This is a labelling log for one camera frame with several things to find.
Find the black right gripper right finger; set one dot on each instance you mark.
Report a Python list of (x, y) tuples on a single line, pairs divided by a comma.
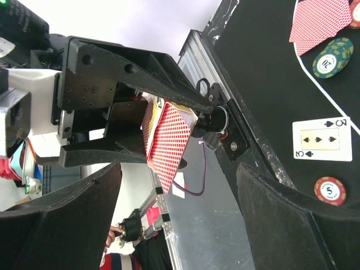
[(290, 230)]

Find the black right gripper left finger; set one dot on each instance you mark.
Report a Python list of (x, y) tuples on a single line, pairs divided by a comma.
[(65, 229)]

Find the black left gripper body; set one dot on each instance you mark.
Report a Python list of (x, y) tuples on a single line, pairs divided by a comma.
[(91, 94)]

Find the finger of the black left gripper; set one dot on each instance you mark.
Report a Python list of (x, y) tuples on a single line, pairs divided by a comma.
[(122, 147), (153, 72)]

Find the red playing card box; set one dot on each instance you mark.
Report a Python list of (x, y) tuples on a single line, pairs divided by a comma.
[(166, 129)]

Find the red poker chip stack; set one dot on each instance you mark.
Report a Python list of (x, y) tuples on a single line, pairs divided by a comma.
[(330, 190)]

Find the three of spades card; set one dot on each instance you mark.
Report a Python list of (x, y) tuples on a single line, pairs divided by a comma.
[(327, 139)]

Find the red back cards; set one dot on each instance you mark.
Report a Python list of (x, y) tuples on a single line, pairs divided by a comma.
[(315, 21)]

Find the green chips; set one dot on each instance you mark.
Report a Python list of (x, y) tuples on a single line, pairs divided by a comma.
[(333, 58)]

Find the red chips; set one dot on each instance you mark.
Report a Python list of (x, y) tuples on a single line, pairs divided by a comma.
[(355, 14)]

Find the person in striped shirt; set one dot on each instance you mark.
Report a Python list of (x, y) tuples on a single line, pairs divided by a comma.
[(150, 254)]

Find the black poker table mat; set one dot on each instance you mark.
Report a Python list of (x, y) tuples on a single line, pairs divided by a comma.
[(275, 88)]

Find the aluminium front rail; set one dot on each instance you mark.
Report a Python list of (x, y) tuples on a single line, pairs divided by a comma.
[(207, 231)]

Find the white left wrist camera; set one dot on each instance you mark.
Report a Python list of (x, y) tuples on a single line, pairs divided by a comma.
[(26, 111)]

